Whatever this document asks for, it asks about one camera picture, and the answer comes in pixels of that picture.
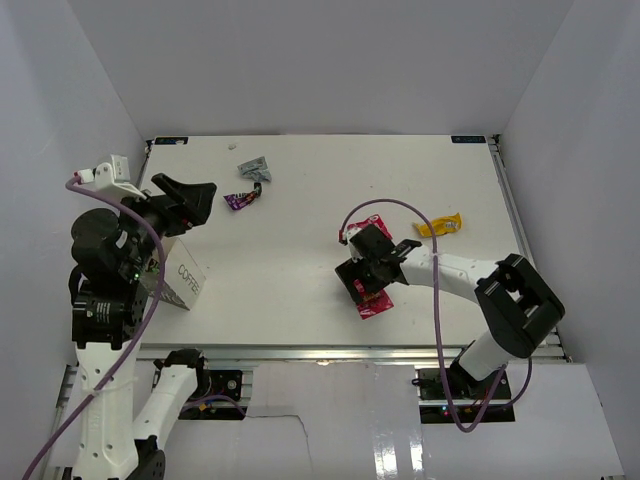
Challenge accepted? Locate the white front cover panel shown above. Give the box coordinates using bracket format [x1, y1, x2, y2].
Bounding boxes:
[165, 363, 623, 479]

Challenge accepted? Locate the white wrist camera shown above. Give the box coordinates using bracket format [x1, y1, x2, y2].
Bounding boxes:
[75, 154, 146, 201]
[338, 226, 362, 262]

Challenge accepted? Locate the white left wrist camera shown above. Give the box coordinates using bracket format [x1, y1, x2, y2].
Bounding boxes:
[75, 154, 146, 201]

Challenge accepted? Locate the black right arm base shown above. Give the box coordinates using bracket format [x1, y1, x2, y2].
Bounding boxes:
[412, 368, 516, 425]

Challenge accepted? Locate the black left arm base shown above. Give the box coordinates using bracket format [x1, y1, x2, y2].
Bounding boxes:
[189, 369, 243, 401]

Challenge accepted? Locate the silver snack packet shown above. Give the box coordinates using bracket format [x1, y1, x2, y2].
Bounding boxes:
[237, 156, 272, 183]

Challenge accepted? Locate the blue label corner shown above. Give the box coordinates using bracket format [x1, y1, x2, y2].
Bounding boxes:
[154, 136, 189, 145]
[451, 135, 486, 144]

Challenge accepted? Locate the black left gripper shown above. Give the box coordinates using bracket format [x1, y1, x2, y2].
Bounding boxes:
[110, 171, 216, 277]

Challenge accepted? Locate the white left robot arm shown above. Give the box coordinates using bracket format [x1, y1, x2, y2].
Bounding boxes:
[69, 174, 217, 479]

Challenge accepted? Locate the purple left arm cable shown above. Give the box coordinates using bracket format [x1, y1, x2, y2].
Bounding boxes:
[22, 177, 247, 480]

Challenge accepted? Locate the blue label left corner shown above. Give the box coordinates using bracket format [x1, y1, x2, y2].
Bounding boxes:
[154, 136, 189, 145]

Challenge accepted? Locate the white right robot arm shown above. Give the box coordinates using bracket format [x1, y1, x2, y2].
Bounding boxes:
[335, 225, 566, 399]

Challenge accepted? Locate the blue label right corner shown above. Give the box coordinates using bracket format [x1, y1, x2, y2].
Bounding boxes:
[451, 135, 486, 144]

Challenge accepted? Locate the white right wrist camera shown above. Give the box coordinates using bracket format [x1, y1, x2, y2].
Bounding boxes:
[338, 226, 362, 262]

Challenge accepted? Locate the purple snack bar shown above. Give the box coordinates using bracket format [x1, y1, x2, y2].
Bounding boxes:
[223, 182, 262, 211]

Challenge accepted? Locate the yellow snack packet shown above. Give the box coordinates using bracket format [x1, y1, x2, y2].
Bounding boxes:
[413, 213, 462, 238]

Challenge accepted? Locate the red snack packet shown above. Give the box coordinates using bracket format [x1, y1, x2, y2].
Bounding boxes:
[347, 214, 393, 250]
[354, 280, 394, 320]

